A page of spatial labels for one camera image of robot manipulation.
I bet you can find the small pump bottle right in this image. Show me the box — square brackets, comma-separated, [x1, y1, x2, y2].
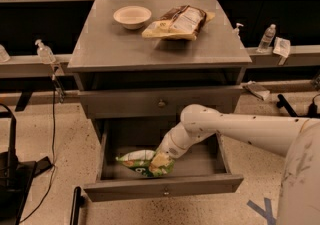
[233, 23, 244, 39]

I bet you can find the black cable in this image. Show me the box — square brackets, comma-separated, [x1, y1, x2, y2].
[19, 74, 58, 224]

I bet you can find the folded cloth on ledge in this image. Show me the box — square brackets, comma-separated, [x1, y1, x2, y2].
[244, 81, 270, 100]

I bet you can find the black stand base left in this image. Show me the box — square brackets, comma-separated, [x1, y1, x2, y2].
[0, 104, 53, 225]

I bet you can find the open middle drawer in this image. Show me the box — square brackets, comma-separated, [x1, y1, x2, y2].
[84, 116, 243, 202]

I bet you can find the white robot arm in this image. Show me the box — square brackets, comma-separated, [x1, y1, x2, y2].
[151, 104, 320, 225]

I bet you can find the white paper tag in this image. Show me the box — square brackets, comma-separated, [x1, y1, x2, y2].
[273, 37, 291, 58]

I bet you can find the blue tape cross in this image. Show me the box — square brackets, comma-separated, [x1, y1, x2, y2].
[247, 198, 276, 225]

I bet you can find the clear water bottle right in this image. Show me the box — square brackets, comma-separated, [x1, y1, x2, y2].
[257, 24, 276, 53]

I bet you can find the black stand legs right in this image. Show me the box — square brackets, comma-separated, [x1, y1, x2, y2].
[275, 93, 320, 119]

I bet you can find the green rice chip bag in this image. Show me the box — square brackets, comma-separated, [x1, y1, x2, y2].
[116, 150, 169, 178]

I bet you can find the white paper bowl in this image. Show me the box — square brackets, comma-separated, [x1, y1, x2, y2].
[113, 6, 152, 30]

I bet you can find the closed upper drawer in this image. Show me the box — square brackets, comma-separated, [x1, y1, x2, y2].
[79, 86, 243, 119]

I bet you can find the black bar at bottom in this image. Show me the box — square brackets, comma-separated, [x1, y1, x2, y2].
[69, 186, 85, 225]

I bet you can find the hand sanitizer pump bottle left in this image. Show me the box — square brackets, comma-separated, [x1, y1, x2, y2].
[35, 39, 56, 64]

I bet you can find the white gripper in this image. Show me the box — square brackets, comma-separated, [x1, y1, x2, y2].
[149, 141, 181, 173]

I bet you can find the grey drawer cabinet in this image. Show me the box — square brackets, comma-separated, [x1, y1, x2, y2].
[68, 0, 250, 135]

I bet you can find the brown and yellow snack bag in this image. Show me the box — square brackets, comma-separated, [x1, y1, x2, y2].
[142, 5, 215, 41]

